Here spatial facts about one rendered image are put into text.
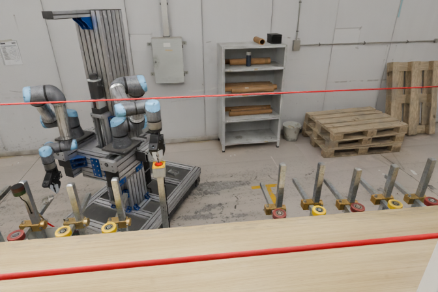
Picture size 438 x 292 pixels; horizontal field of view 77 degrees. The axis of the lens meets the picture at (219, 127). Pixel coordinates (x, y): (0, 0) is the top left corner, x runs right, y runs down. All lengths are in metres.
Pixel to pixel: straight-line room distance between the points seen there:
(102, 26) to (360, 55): 3.93
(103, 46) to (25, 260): 1.45
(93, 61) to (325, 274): 2.09
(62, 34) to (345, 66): 4.16
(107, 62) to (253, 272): 1.75
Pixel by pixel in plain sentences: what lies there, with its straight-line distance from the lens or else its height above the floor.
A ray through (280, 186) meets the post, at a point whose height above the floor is 1.02.
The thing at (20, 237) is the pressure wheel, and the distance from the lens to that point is 1.96.
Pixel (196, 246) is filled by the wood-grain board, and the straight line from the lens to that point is 1.59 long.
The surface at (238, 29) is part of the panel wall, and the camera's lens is 4.20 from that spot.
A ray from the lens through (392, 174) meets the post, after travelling 2.13.
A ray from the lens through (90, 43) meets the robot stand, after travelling 2.41.
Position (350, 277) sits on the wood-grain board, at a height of 0.90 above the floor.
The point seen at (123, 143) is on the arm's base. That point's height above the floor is 1.08.
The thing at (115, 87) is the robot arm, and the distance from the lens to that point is 1.85.
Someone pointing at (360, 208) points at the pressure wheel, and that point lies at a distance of 1.98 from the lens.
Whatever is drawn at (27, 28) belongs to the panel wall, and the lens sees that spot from 4.47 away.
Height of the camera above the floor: 2.06
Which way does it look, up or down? 24 degrees down
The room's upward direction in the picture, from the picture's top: 1 degrees counter-clockwise
